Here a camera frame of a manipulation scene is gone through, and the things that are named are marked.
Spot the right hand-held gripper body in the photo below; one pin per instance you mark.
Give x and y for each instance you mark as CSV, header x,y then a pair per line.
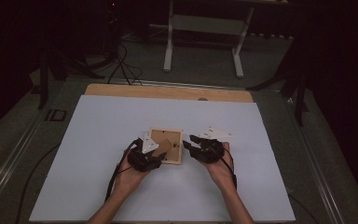
x,y
211,152

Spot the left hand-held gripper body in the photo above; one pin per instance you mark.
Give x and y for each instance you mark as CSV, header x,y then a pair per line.
x,y
141,161

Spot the wooden picture frame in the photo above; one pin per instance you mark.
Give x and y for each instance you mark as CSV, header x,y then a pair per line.
x,y
171,136

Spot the person's left hand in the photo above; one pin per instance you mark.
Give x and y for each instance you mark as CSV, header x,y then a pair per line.
x,y
129,179

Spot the person's right hand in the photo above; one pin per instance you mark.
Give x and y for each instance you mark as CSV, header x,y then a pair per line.
x,y
222,172

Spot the white table sheet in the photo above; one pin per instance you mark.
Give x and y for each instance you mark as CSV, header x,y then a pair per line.
x,y
105,124

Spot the wooden table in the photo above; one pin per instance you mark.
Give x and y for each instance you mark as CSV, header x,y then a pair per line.
x,y
167,91

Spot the black metal stand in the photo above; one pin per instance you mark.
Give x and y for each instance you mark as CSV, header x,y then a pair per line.
x,y
43,81
300,93

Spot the metal floor rail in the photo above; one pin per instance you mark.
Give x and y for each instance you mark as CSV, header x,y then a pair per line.
x,y
183,84
9,165
317,161

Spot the white metal table frame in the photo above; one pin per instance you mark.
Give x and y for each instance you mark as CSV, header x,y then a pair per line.
x,y
205,25

